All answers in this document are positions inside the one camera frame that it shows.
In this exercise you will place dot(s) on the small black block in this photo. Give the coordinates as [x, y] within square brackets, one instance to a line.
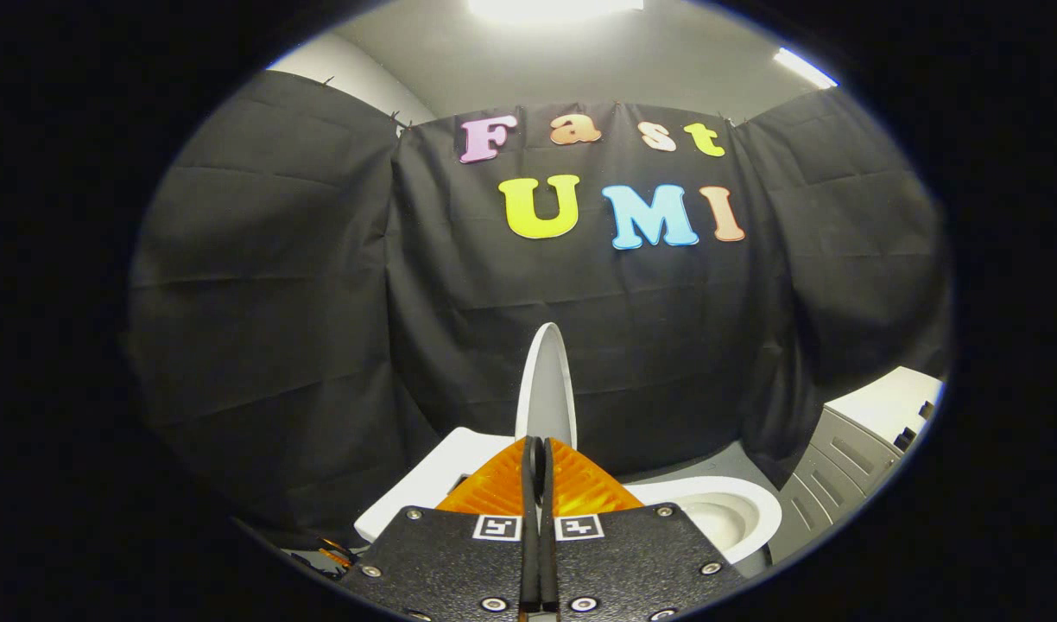
[905, 439]

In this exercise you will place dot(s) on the small ceiling light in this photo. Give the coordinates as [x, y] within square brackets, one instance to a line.
[803, 67]

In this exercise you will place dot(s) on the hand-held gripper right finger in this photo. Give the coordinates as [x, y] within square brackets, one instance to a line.
[641, 561]

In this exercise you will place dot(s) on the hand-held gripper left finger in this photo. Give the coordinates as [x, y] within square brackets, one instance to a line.
[442, 561]

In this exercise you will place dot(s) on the white toilet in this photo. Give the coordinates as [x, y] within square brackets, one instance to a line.
[442, 471]

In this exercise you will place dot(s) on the grey cabinet with white top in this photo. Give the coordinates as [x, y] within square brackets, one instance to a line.
[839, 466]

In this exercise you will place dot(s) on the white toilet lid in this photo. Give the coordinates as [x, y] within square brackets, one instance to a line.
[546, 389]

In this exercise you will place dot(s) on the large ceiling light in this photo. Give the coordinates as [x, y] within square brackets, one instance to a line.
[554, 7]

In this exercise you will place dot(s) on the black backdrop cloth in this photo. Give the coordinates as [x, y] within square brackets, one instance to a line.
[321, 302]

